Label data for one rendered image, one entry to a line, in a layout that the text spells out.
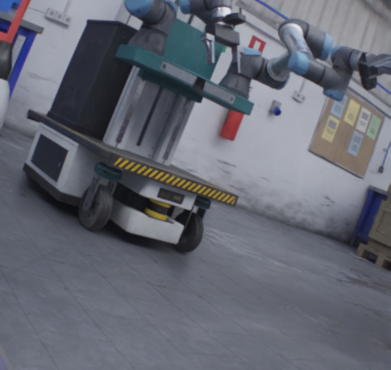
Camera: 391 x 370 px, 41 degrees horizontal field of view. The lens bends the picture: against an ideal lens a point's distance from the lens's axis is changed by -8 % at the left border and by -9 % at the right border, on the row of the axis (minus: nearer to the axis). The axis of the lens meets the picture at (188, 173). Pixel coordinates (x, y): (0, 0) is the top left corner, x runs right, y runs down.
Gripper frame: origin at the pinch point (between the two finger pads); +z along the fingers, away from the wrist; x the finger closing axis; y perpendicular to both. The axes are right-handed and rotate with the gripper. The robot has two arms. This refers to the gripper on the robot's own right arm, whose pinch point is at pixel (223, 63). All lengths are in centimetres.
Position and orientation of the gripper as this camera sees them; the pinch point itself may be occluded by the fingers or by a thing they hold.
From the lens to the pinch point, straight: 191.8
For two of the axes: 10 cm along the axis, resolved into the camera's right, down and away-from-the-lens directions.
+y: -7.2, 1.0, 6.8
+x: -6.9, -1.0, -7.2
